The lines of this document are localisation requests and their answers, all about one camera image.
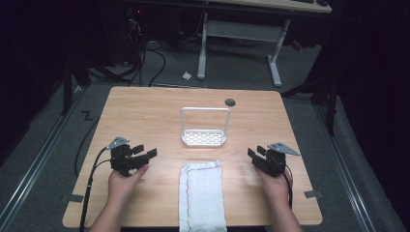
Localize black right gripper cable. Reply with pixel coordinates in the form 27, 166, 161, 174
282, 163, 294, 210

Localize grey tape piece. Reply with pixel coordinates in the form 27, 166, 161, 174
304, 189, 324, 199
61, 192, 85, 204

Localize person's left hand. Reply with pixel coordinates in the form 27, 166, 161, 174
107, 163, 150, 201

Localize white desk frame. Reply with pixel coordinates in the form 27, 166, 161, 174
196, 0, 333, 88

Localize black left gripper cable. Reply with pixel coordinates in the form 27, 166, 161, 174
78, 147, 112, 232

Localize metal floor rail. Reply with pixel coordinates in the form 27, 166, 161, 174
0, 85, 86, 232
313, 104, 378, 232

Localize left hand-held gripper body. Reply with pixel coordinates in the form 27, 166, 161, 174
105, 136, 149, 178

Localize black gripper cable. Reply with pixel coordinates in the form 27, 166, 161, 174
282, 163, 294, 210
78, 147, 112, 232

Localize white rack with handle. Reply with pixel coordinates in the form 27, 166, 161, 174
181, 106, 231, 148

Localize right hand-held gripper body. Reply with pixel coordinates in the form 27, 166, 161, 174
252, 142, 301, 178

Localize black metal stand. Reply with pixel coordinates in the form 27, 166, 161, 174
281, 73, 339, 137
60, 47, 93, 116

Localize person's right hand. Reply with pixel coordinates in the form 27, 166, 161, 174
253, 165, 289, 201

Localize white towel with red stitching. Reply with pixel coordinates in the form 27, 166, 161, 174
178, 159, 228, 232

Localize black floor cables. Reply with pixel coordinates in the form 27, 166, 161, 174
119, 9, 167, 88

